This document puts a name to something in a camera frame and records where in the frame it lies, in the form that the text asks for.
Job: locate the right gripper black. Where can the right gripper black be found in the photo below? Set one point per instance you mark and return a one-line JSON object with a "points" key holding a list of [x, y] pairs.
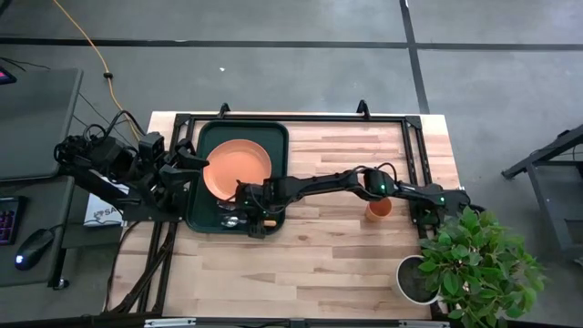
{"points": [[257, 193]]}

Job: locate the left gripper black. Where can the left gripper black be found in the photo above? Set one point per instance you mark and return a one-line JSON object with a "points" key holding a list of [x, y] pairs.
{"points": [[165, 159]]}

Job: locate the orange plate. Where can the orange plate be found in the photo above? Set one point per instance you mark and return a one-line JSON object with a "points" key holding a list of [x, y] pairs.
{"points": [[232, 168]]}

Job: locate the orange cup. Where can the orange cup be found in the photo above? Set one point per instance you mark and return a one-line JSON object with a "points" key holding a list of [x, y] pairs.
{"points": [[379, 209]]}

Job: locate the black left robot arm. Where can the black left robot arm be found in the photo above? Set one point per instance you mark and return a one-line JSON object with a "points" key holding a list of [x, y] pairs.
{"points": [[105, 182]]}

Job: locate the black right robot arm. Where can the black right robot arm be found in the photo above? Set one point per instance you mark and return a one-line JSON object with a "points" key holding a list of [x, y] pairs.
{"points": [[319, 182]]}

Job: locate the dark green plastic tray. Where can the dark green plastic tray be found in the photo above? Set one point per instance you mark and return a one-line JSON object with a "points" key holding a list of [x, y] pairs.
{"points": [[205, 218]]}

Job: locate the white printed box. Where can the white printed box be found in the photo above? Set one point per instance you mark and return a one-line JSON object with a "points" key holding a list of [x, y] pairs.
{"points": [[100, 212]]}

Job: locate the grey desk top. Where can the grey desk top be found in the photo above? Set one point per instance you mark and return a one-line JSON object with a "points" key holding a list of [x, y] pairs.
{"points": [[36, 123]]}

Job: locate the white plant pot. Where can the white plant pot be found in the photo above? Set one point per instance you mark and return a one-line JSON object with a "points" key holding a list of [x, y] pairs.
{"points": [[407, 282]]}

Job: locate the black computer mouse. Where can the black computer mouse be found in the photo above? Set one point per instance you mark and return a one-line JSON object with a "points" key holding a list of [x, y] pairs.
{"points": [[34, 248]]}

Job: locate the black backlit keyboard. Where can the black backlit keyboard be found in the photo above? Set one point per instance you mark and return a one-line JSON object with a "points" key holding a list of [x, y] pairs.
{"points": [[8, 221]]}

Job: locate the green leafy plant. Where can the green leafy plant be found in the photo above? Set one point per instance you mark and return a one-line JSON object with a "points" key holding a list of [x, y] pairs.
{"points": [[478, 264]]}

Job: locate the black metal stand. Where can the black metal stand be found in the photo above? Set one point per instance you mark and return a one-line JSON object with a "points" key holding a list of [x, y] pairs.
{"points": [[546, 182]]}

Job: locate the black aluminium table frame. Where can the black aluminium table frame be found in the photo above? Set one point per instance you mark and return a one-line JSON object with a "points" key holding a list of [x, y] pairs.
{"points": [[319, 118]]}

